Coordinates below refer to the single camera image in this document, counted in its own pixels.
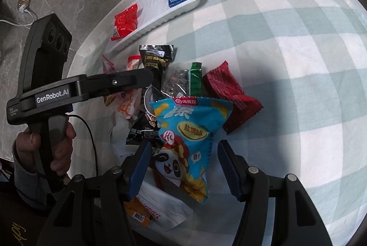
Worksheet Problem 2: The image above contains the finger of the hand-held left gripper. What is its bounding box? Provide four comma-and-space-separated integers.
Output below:
86, 68, 154, 99

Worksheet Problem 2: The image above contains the black cable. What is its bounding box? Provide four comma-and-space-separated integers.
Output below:
69, 114, 99, 178

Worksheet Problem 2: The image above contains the green checked tablecloth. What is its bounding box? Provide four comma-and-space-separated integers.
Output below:
69, 0, 367, 246

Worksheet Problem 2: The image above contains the person's dark clothing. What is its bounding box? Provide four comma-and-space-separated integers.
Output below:
0, 177, 58, 246

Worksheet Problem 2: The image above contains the large white bag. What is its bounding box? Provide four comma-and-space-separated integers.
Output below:
110, 108, 194, 231

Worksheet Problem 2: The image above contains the pink snack packet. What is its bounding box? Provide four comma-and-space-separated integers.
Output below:
102, 54, 121, 74

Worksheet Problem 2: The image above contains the blue panda snack packet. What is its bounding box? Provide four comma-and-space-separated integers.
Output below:
149, 96, 233, 204

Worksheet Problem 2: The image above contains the white charging cable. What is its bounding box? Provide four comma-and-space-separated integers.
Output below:
0, 5, 38, 28

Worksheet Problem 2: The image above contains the black and gold snack packet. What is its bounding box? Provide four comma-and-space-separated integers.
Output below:
139, 45, 174, 86

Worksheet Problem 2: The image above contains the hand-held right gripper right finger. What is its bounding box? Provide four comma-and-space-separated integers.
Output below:
217, 139, 330, 246

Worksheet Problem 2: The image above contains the person's left hand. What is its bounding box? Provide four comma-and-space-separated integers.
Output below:
12, 121, 75, 177

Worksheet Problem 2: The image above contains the silver foil snack packet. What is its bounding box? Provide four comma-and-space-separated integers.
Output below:
143, 87, 164, 115

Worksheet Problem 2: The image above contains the bright red snack packet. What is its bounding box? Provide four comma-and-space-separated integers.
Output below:
110, 3, 139, 41

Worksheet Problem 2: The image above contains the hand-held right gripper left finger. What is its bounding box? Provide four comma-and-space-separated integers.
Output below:
37, 140, 154, 246

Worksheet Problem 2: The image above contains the dark red snack packet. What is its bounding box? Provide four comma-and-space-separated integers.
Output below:
202, 60, 264, 135

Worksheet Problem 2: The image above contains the white and orange snack packet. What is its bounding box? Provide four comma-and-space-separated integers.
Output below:
117, 89, 141, 120

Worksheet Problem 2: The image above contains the clear nut packet green end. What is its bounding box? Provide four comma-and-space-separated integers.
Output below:
161, 62, 204, 100

